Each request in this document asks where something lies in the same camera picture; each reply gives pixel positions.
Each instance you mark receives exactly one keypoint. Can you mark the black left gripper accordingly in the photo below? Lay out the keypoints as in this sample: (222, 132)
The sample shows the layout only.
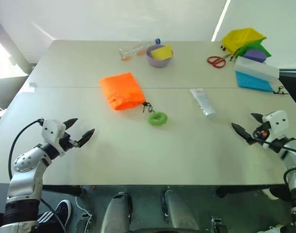
(66, 142)

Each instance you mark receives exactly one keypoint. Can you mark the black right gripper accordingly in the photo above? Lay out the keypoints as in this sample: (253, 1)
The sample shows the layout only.
(261, 133)

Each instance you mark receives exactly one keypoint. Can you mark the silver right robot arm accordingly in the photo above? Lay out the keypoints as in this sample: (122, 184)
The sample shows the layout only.
(293, 179)

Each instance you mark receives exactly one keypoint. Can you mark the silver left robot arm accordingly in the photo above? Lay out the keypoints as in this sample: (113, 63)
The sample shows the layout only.
(25, 170)

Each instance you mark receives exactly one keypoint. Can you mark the white squeeze tube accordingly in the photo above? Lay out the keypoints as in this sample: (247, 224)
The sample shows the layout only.
(203, 100)

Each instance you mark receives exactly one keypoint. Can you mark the white rectangular box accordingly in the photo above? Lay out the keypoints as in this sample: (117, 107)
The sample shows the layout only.
(257, 68)

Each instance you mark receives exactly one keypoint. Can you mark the black table leg bar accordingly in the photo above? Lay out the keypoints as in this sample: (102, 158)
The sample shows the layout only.
(65, 190)
(247, 191)

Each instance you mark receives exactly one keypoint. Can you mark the purple foam block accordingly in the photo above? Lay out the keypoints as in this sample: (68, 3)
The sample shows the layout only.
(256, 55)

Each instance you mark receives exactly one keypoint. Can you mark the white shoe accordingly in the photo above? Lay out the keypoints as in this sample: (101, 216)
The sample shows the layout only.
(269, 194)

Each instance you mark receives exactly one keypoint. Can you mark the black and white sneaker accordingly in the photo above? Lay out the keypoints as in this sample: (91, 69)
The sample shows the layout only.
(63, 211)

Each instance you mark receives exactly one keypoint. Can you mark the clear glass cup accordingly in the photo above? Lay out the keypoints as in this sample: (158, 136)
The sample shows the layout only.
(125, 53)

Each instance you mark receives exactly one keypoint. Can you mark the grey robot leg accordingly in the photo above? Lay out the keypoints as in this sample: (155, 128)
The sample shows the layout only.
(178, 213)
(115, 213)

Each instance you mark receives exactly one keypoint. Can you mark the black striped trouser leg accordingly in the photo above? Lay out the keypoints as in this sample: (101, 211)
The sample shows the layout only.
(47, 222)

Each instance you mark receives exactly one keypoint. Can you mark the purple bowl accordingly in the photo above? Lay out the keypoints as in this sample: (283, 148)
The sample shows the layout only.
(159, 62)

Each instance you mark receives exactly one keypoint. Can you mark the clear bottle with blue cap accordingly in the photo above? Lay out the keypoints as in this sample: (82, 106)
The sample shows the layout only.
(145, 46)

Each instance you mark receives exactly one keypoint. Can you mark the yellow sponge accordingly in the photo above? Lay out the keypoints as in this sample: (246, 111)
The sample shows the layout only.
(161, 53)

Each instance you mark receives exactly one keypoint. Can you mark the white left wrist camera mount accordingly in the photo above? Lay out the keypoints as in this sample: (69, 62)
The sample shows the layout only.
(51, 129)

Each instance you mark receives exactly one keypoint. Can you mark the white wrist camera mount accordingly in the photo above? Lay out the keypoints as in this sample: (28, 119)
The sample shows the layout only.
(277, 122)
(51, 129)

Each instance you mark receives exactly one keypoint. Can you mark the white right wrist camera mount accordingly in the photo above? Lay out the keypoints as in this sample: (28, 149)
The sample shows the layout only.
(277, 122)

